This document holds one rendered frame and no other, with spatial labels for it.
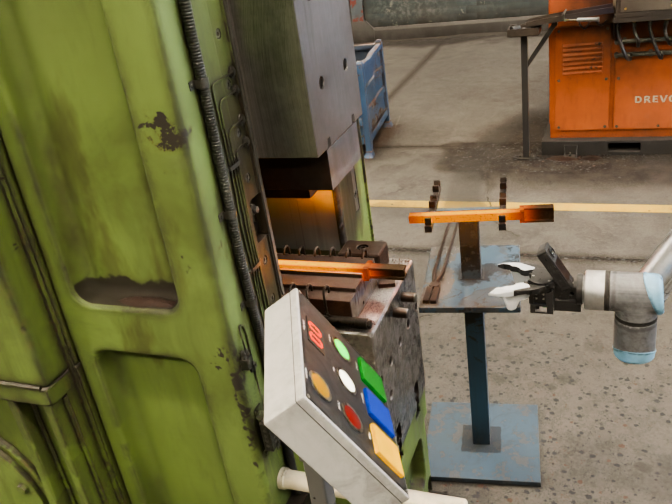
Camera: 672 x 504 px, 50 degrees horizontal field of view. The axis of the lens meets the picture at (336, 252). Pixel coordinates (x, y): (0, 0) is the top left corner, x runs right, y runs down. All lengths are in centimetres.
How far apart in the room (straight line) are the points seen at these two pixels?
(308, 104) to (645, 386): 199
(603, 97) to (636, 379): 254
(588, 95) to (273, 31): 387
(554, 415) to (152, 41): 210
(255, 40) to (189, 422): 91
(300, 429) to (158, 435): 83
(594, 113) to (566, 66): 37
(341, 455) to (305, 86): 73
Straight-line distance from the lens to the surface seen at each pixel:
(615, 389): 304
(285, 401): 113
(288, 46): 149
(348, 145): 171
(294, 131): 154
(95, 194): 160
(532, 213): 213
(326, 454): 118
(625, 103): 520
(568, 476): 268
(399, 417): 203
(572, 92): 519
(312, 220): 210
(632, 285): 170
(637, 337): 176
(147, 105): 137
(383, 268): 180
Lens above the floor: 187
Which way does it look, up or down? 27 degrees down
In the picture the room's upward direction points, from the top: 9 degrees counter-clockwise
